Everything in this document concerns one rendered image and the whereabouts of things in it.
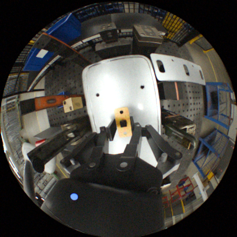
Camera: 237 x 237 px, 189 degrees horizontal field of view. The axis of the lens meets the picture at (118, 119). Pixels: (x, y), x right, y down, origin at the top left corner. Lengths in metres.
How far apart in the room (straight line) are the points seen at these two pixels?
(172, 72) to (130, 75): 0.14
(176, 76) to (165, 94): 0.08
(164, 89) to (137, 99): 0.10
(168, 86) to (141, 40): 0.17
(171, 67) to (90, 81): 0.26
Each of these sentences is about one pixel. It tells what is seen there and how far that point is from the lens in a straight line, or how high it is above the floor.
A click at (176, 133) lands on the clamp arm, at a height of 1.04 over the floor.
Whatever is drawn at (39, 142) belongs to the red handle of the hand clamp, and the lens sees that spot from 0.28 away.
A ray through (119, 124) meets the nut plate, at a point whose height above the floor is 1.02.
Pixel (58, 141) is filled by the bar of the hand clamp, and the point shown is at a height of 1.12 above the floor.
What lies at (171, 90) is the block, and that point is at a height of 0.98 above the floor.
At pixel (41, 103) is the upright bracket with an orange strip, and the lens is 0.20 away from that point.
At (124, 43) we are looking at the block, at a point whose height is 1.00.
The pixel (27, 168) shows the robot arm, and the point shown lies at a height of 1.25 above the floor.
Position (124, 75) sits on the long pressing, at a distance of 0.24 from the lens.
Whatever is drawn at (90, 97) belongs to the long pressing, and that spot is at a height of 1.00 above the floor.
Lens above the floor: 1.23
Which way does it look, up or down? 74 degrees down
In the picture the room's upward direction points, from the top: 159 degrees counter-clockwise
